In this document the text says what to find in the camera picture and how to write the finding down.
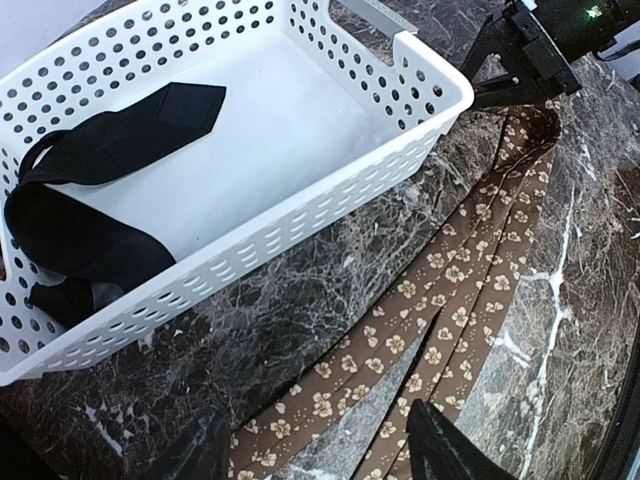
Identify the white perforated plastic basket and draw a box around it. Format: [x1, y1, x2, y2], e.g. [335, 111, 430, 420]
[1, 1, 473, 385]

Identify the brown floral patterned tie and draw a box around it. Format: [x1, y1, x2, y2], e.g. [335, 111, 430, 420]
[228, 106, 561, 479]

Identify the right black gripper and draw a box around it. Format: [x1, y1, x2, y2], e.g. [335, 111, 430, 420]
[459, 0, 639, 109]

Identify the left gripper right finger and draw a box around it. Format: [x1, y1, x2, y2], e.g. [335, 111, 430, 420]
[407, 399, 515, 480]

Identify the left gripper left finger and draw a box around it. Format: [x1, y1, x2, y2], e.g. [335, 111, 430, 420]
[164, 424, 231, 479]

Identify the black tie in basket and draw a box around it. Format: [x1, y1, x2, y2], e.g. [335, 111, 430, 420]
[4, 82, 227, 329]

